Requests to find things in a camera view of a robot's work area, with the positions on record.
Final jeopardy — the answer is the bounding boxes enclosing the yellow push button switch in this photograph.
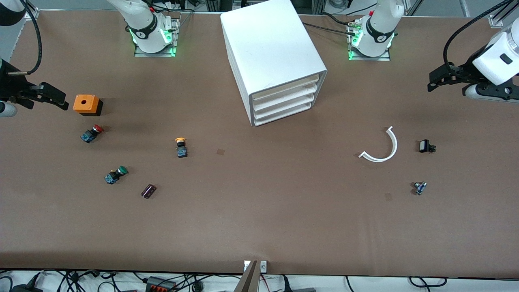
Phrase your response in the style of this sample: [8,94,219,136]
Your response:
[175,137,189,159]

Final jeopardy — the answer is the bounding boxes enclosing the white plastic tray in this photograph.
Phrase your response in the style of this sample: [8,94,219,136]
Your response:
[251,74,322,101]

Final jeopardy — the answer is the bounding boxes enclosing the orange box with hole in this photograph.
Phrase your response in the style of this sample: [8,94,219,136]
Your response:
[73,94,103,116]

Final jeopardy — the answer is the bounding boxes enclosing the black orange power strip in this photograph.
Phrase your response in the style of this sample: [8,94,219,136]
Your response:
[145,276,178,292]

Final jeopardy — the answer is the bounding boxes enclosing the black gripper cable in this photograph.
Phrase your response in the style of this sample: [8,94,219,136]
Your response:
[442,0,516,69]
[6,0,43,76]

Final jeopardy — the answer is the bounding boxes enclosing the red push button switch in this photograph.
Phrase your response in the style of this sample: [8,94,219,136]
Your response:
[80,125,105,144]

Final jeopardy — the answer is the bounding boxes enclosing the white half-ring pipe clamp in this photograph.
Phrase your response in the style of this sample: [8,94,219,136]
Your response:
[359,126,398,163]

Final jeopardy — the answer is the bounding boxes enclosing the green push button switch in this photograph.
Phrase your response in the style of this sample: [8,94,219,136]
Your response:
[104,165,129,185]

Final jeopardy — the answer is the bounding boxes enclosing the black base cable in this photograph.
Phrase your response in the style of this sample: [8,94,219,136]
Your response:
[302,22,358,37]
[320,12,357,27]

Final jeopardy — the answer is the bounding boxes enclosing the black looped floor cable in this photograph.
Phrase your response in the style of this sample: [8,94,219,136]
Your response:
[408,276,448,288]

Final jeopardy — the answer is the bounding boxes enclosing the grey camera mount pole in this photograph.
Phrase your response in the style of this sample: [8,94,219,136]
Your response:
[233,260,260,292]

